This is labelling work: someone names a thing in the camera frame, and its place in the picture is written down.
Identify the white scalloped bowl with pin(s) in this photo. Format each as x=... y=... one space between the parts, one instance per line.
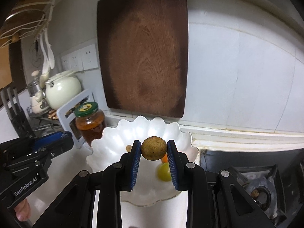
x=109 y=142

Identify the black knife block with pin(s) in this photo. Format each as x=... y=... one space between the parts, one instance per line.
x=22 y=123

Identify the brown wooden cutting board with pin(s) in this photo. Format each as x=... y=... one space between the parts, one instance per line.
x=142 y=47

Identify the white hanging spoon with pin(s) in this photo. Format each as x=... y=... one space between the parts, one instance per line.
x=50 y=54
x=44 y=61

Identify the small steel pot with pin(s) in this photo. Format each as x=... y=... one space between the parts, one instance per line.
x=35 y=85

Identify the yellow-brown longan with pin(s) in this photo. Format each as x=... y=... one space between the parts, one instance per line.
x=154 y=148

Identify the glass jar with green lid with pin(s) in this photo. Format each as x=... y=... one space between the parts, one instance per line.
x=90 y=125

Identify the black stove burner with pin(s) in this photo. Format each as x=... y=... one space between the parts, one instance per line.
x=261 y=194

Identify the black gas stove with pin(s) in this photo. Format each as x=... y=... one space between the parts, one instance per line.
x=213 y=156

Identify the metal tray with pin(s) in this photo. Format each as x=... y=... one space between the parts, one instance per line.
x=42 y=121

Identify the small orange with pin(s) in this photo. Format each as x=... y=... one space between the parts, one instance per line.
x=164 y=158

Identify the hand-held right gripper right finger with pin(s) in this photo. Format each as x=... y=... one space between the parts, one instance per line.
x=171 y=166

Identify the cream ceramic teapot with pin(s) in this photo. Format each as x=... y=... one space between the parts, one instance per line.
x=63 y=90

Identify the green apple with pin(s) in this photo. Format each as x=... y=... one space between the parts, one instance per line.
x=162 y=172

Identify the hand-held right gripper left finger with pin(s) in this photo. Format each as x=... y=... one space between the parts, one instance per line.
x=135 y=163

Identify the wooden board in rack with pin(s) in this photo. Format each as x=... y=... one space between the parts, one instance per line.
x=28 y=7

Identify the person's left hand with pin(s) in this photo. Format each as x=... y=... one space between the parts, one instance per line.
x=22 y=211

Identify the grey plastic cutting board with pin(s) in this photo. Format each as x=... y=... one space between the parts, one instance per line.
x=63 y=114

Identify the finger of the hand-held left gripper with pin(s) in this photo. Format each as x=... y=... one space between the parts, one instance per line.
x=46 y=139
x=61 y=144

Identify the white wall socket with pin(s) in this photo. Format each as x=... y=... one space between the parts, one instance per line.
x=66 y=62
x=76 y=60
x=90 y=57

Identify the red cherry tomato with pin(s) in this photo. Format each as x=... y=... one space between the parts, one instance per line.
x=128 y=148

